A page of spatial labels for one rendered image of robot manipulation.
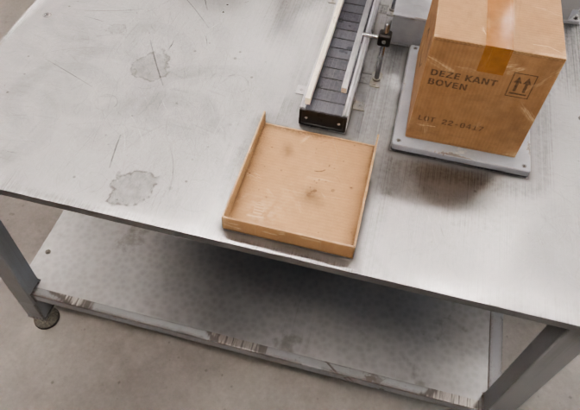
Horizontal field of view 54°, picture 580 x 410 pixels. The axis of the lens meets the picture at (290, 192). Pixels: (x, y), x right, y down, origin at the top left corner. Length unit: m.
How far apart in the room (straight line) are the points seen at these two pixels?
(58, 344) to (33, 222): 0.51
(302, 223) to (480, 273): 0.35
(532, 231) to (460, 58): 0.38
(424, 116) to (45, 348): 1.39
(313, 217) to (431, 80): 0.36
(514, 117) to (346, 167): 0.35
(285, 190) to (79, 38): 0.71
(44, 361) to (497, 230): 1.42
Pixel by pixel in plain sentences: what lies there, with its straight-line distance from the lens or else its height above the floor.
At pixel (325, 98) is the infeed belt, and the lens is 1.31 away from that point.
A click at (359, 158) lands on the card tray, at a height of 0.83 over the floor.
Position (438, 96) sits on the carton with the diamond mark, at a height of 0.98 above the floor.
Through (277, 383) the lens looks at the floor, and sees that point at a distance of 1.87.
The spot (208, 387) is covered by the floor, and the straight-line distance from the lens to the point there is 1.87.
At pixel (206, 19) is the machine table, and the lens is 1.61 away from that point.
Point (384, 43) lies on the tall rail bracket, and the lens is 1.36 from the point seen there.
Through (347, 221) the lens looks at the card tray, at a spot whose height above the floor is 0.83.
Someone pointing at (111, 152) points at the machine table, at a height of 0.83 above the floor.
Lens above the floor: 1.76
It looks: 52 degrees down
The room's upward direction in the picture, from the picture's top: 4 degrees clockwise
